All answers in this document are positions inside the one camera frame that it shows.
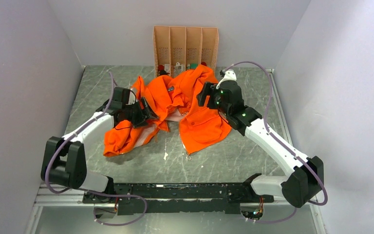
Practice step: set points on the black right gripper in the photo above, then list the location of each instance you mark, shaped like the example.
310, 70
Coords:
208, 89

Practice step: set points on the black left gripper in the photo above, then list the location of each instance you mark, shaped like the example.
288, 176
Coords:
147, 113

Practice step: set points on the orange jacket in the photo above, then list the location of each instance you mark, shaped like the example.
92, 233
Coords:
171, 99

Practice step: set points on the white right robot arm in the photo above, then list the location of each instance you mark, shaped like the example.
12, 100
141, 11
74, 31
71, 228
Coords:
303, 175

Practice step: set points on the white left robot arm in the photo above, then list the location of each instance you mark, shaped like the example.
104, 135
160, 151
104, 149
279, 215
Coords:
64, 161

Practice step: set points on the red round cap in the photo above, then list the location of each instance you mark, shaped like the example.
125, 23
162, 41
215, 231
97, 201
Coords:
162, 71

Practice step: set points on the tan perforated organizer rack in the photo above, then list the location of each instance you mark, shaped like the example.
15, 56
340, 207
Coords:
176, 46

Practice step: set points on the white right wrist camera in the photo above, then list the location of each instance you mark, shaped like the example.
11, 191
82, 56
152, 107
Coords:
228, 75

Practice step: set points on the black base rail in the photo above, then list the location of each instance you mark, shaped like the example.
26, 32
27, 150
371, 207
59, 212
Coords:
174, 198

